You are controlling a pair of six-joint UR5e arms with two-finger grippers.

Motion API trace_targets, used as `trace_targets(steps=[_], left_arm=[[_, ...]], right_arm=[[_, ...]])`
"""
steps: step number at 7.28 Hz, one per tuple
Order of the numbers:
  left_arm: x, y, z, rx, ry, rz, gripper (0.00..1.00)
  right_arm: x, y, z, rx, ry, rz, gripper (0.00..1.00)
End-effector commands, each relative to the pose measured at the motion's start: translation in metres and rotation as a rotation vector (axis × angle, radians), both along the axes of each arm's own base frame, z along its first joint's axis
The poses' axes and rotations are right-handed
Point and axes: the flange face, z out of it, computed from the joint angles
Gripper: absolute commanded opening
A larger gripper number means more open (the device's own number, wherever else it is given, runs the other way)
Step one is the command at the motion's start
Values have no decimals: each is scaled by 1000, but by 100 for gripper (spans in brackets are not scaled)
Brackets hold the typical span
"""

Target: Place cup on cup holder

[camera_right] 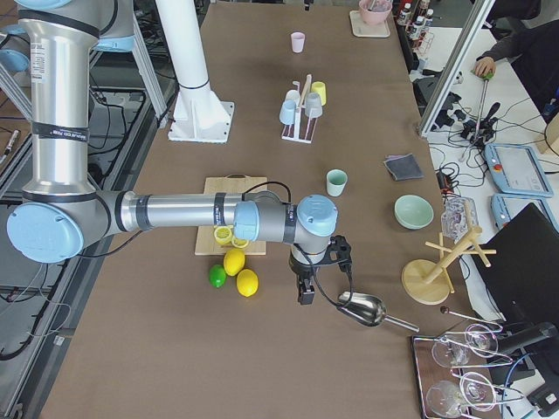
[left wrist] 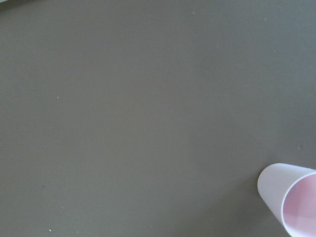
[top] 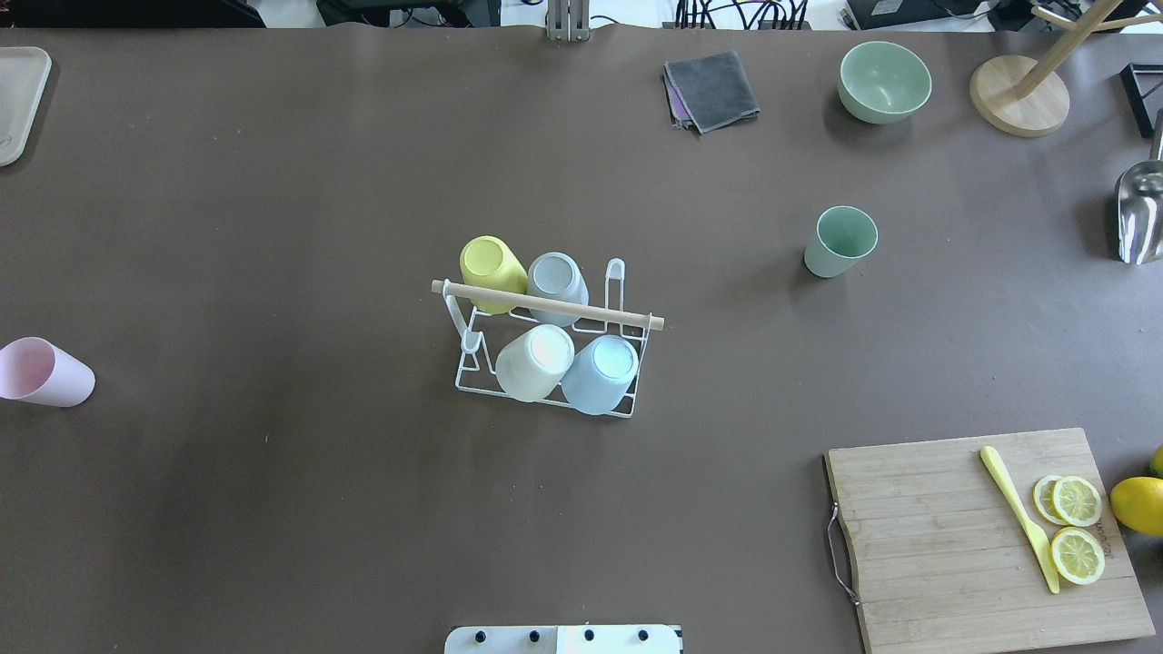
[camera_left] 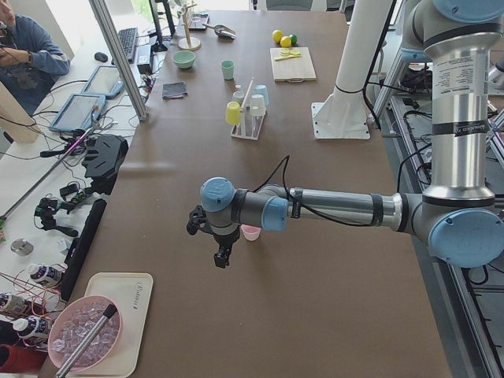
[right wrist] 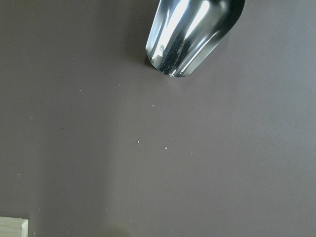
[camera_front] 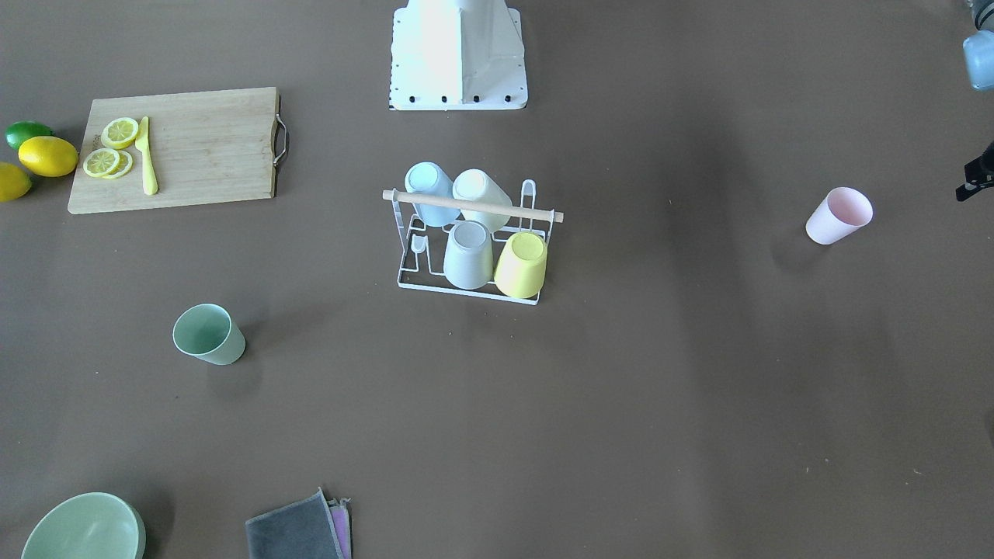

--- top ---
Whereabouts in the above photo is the grey cup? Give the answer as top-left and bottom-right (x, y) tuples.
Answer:
(527, 253), (588, 305)

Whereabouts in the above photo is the light blue cup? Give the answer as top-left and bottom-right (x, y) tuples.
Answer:
(561, 335), (638, 415)

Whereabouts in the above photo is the wooden mug tree stand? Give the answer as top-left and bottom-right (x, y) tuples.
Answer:
(970, 1), (1162, 138)

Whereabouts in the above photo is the yellow plastic knife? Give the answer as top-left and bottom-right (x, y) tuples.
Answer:
(979, 446), (1059, 593)

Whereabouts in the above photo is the green bowl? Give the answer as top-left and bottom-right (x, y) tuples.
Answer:
(839, 41), (933, 125)

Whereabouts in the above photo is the yellow cup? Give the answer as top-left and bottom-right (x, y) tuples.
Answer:
(461, 235), (528, 294)

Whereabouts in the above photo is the whole yellow lemon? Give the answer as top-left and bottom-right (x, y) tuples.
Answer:
(1110, 476), (1163, 536)

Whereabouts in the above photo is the beige tray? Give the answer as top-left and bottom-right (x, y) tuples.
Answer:
(1, 47), (53, 166)

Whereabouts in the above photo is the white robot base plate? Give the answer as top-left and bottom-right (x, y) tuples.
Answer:
(443, 624), (684, 653)

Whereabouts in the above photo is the lemon slice upper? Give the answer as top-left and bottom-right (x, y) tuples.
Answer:
(1032, 475), (1103, 527)

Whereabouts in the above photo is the white cup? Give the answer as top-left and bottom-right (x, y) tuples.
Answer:
(495, 324), (576, 401)

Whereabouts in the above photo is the pink cup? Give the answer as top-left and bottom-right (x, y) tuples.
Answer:
(1, 337), (95, 407)

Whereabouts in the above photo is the green cup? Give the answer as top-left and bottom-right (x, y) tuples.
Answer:
(802, 204), (878, 279)

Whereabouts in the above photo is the bamboo cutting board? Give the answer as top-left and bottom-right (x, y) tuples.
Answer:
(826, 428), (1156, 653)

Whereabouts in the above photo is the metal scoop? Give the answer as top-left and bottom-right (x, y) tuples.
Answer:
(1116, 112), (1162, 265)

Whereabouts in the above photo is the lemon slice lower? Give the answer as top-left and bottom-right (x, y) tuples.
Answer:
(1050, 526), (1106, 585)

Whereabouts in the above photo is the grey folded cloth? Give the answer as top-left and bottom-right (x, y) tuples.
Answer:
(661, 50), (759, 134)

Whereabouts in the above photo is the white wire cup holder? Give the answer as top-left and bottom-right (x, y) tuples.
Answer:
(431, 258), (665, 419)

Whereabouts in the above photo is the lemon slice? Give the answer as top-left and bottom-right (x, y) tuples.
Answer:
(1050, 526), (1106, 585)
(1032, 475), (1103, 527)

